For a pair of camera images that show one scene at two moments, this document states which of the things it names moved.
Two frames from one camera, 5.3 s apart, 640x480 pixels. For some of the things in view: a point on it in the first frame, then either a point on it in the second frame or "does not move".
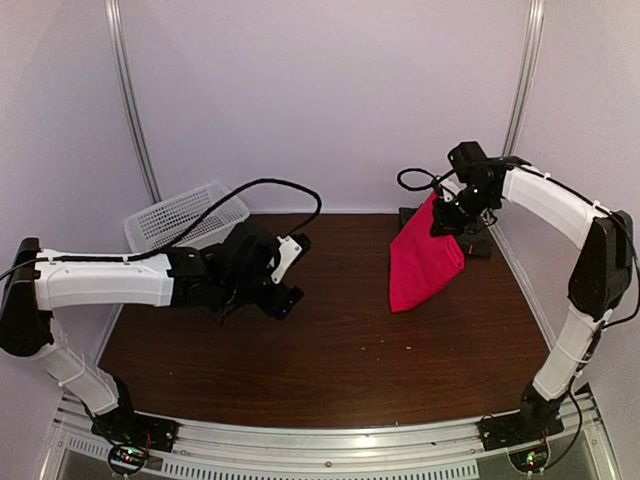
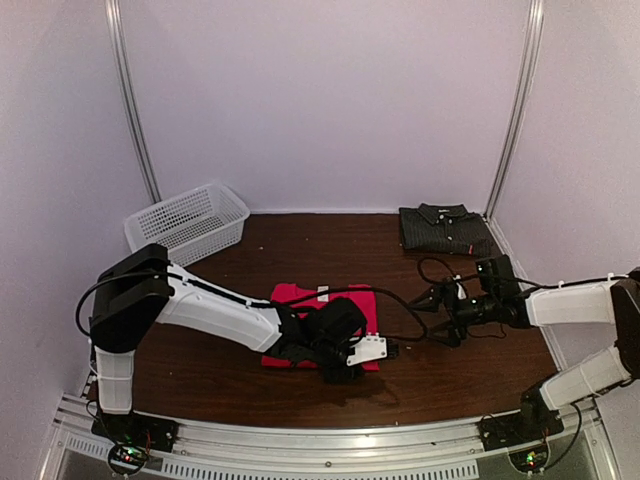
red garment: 422,265 -> 302,301
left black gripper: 281,305 -> 350,377
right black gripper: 444,227 -> 440,294
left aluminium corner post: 116,31 does not move
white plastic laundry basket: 161,226 does not move
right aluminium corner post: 525,78 does not move
